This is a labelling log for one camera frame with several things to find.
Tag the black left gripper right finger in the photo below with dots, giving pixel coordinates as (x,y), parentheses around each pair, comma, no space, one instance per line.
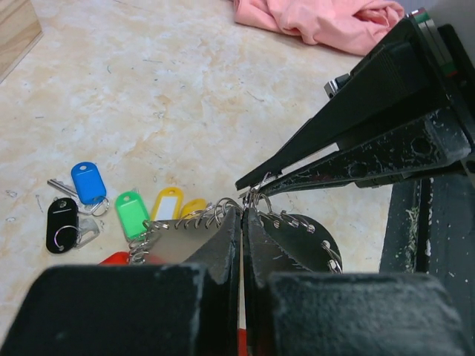
(293,311)

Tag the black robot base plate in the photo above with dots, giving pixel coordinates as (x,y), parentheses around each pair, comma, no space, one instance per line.
(430,229)

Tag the key with blue tag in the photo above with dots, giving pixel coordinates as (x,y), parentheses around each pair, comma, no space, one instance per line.
(88,190)

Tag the key with yellow tag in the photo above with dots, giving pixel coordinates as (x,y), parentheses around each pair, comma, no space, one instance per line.
(167,204)

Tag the key with black tag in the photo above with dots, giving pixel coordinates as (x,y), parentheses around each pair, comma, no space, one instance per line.
(65,230)

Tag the red-handled metal key organizer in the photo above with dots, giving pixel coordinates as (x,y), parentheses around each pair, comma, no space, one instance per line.
(241,237)

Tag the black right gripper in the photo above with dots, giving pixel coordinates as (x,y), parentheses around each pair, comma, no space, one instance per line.
(404,112)

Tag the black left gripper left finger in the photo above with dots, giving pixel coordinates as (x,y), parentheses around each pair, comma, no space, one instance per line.
(182,300)

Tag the wooden clothes rack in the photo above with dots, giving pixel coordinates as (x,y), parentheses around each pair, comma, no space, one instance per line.
(20,31)

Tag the key with green tag on ring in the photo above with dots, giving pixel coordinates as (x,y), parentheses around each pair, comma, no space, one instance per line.
(132,213)

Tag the pink cloth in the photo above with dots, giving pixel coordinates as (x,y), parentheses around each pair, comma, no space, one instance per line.
(351,26)

